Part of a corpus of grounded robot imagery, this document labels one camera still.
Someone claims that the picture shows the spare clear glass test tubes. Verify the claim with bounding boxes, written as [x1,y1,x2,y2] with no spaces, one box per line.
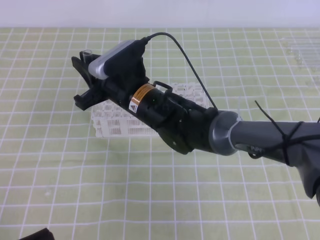
[280,35,320,90]

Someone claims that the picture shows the black right camera cable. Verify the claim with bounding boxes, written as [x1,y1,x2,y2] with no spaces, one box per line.
[139,32,218,111]

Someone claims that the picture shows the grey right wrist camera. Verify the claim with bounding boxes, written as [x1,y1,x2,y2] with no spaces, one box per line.
[88,39,147,80]

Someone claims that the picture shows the green checkered tablecloth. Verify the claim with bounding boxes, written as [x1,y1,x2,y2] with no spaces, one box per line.
[0,27,320,240]

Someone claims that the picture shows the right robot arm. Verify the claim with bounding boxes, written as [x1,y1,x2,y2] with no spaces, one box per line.
[71,56,320,198]

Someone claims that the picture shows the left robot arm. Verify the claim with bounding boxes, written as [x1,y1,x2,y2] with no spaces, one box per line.
[18,221,55,240]

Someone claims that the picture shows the white plastic test tube rack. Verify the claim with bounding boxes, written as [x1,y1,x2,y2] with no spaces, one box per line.
[91,82,210,138]

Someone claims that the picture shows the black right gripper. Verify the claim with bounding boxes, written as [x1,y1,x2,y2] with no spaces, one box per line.
[71,51,112,111]

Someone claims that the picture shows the clear glass test tube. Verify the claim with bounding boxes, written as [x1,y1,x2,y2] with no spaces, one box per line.
[82,49,93,64]

